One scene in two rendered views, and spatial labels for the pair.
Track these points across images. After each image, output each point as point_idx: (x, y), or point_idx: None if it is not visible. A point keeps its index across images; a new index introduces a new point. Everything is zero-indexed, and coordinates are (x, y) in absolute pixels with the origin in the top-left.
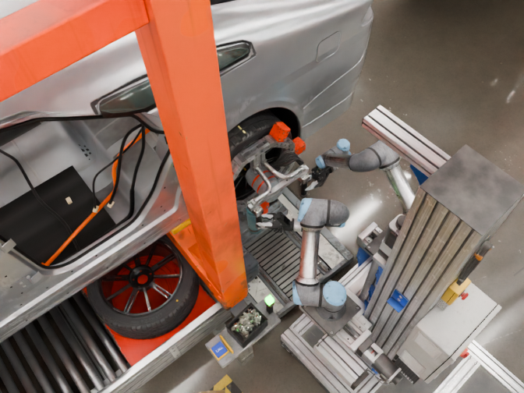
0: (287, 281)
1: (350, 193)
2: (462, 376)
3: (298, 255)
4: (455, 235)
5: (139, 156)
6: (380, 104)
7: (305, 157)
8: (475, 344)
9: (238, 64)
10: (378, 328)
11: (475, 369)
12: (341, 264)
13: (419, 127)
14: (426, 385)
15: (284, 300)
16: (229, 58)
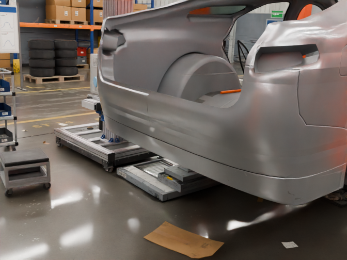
0: (160, 166)
1: (105, 196)
2: (83, 132)
3: (152, 172)
4: None
5: (242, 65)
6: (41, 244)
7: (137, 214)
8: (71, 135)
9: (192, 16)
10: None
11: (76, 132)
12: (125, 166)
13: (15, 225)
14: (100, 133)
15: (162, 160)
16: (196, 12)
